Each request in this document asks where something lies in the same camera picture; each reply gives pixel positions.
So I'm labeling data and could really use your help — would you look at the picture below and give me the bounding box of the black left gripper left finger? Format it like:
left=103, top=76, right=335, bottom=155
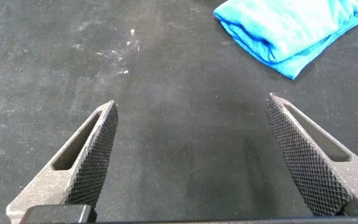
left=6, top=100, right=119, bottom=224

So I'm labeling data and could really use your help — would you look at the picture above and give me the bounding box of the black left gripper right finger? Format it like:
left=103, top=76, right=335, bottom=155
left=264, top=92, right=358, bottom=217

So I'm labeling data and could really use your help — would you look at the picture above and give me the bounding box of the blue microfibre cloth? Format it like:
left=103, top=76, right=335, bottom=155
left=213, top=0, right=358, bottom=80

